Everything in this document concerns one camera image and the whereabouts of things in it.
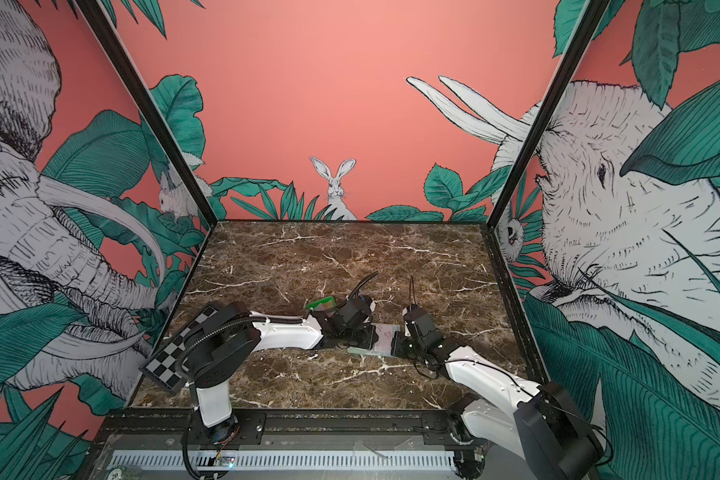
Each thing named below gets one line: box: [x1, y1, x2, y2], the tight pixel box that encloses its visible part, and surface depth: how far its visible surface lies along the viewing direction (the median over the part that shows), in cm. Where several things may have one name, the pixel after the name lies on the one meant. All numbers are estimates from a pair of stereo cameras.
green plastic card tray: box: [305, 296, 337, 311], surface depth 96 cm
